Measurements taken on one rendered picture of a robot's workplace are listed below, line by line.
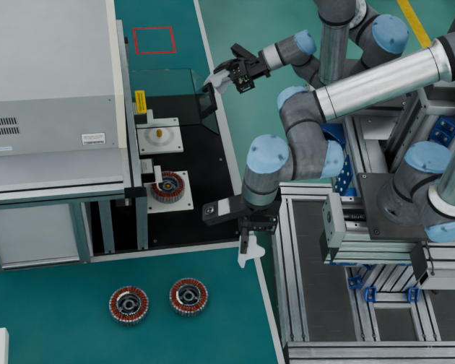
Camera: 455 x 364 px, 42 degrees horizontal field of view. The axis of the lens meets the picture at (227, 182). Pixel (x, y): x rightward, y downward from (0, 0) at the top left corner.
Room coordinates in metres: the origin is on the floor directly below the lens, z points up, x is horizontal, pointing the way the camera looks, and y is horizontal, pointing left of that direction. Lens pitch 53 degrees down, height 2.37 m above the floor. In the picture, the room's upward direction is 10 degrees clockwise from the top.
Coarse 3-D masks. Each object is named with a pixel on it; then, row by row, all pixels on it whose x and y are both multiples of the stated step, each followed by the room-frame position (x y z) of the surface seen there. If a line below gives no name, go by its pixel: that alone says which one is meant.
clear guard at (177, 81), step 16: (144, 80) 1.32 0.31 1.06; (160, 80) 1.33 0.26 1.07; (176, 80) 1.34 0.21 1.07; (192, 80) 1.35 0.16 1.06; (160, 96) 1.26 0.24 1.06; (176, 96) 1.27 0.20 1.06; (192, 96) 1.28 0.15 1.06; (208, 96) 1.34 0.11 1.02; (160, 112) 1.20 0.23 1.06; (176, 112) 1.21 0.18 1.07; (192, 112) 1.22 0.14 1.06; (144, 128) 1.13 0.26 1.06; (208, 128) 1.19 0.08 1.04
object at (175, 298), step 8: (184, 280) 0.81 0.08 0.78; (192, 280) 0.81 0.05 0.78; (176, 288) 0.78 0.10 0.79; (184, 288) 0.79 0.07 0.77; (192, 288) 0.79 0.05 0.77; (200, 288) 0.79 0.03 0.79; (176, 296) 0.75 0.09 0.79; (184, 296) 0.76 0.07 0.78; (192, 296) 0.76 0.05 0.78; (200, 296) 0.76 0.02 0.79; (176, 304) 0.73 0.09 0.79; (184, 304) 0.73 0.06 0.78; (192, 304) 0.74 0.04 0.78; (200, 304) 0.74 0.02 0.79; (176, 312) 0.71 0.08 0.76; (184, 312) 0.71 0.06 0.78; (192, 312) 0.71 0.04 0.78; (200, 312) 0.73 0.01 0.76
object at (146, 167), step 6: (144, 162) 1.11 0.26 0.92; (150, 162) 1.11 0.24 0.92; (144, 168) 1.09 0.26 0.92; (150, 168) 1.09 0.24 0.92; (156, 168) 1.13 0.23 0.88; (144, 174) 1.07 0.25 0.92; (150, 174) 1.07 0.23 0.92; (156, 174) 1.10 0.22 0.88; (144, 180) 1.06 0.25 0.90; (150, 180) 1.07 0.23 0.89; (156, 180) 1.08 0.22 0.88
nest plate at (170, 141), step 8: (160, 128) 1.38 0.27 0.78; (168, 128) 1.39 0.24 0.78; (176, 128) 1.40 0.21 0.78; (144, 136) 1.33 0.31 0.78; (152, 136) 1.34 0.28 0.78; (160, 136) 1.34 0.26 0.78; (168, 136) 1.35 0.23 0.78; (176, 136) 1.36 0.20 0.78; (144, 144) 1.30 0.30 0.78; (152, 144) 1.30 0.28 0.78; (160, 144) 1.31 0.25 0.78; (168, 144) 1.31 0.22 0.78; (176, 144) 1.32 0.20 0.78; (144, 152) 1.26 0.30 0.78; (152, 152) 1.27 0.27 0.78; (160, 152) 1.28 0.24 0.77; (168, 152) 1.29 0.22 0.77
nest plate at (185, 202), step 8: (184, 176) 1.19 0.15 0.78; (144, 184) 1.13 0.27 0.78; (184, 192) 1.12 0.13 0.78; (152, 200) 1.07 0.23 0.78; (184, 200) 1.09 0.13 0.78; (152, 208) 1.04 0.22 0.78; (160, 208) 1.05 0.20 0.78; (168, 208) 1.05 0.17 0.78; (176, 208) 1.06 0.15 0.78; (184, 208) 1.06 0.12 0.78; (192, 208) 1.07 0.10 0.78
